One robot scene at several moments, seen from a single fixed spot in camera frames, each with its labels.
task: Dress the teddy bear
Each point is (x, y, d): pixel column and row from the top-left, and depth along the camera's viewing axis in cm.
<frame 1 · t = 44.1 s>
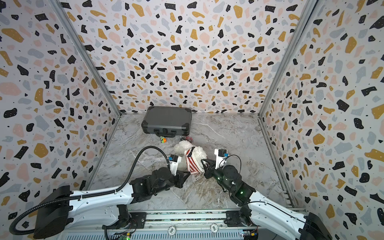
left hand: (193, 172, 73), fingers closed
right hand: (201, 157, 72), fingers closed
white teddy bear: (198, 154, 73), point 24 cm above the table
dark grey hard case: (167, 121, 108), point 9 cm above the table
small green orange toy: (163, 139, 105), point 3 cm above the table
bag of toy bricks: (188, 138, 106), point 3 cm above the table

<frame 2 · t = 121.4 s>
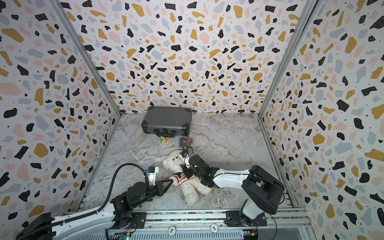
left hand: (175, 181, 76), fingers closed
right hand: (182, 160, 84), fingers open
white teddy bear: (193, 188, 80), point 7 cm above the table
the other named things where they were.

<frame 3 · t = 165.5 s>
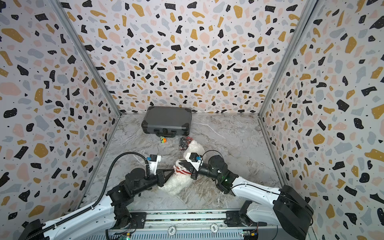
left hand: (176, 170, 72), fingers closed
right hand: (180, 161, 69), fingers closed
white teddy bear: (176, 184, 73), point 15 cm above the table
the other named things where they were.

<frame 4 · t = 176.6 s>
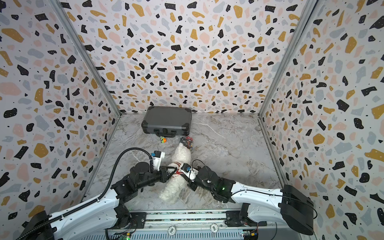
left hand: (179, 167, 73), fingers closed
right hand: (182, 170, 74), fingers open
white teddy bear: (175, 184, 73), point 15 cm above the table
the other named things where they were.

